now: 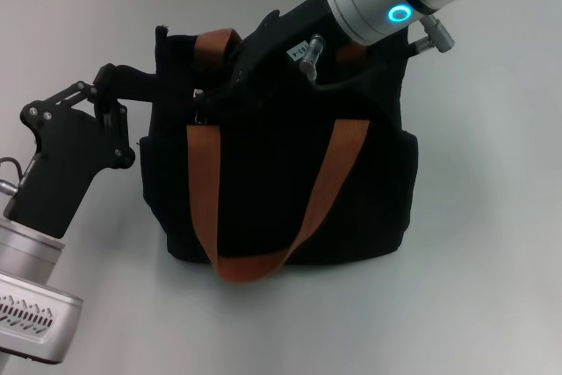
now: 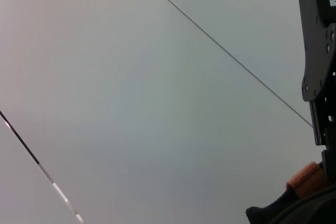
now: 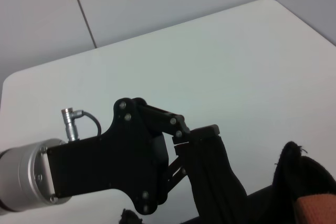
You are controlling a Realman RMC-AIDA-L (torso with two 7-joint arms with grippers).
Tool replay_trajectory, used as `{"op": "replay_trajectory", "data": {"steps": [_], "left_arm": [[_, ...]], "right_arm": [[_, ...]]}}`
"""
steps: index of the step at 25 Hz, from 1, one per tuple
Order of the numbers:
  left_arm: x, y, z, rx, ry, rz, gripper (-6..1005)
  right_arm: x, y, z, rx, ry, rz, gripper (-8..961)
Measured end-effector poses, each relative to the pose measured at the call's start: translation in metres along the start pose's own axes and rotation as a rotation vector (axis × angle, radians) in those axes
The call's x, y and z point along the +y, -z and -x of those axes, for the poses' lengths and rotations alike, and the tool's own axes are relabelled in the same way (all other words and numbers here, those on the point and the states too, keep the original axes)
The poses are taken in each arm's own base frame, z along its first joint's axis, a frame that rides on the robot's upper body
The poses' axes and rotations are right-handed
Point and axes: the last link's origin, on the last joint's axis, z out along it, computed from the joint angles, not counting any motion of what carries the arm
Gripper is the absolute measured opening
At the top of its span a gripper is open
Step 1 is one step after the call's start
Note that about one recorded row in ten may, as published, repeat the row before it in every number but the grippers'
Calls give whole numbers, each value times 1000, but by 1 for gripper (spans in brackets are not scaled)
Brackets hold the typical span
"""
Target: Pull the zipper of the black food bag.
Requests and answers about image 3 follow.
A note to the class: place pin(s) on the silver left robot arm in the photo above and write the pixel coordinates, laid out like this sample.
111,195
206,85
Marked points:
21,174

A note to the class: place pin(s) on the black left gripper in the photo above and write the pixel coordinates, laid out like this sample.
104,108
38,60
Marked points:
110,163

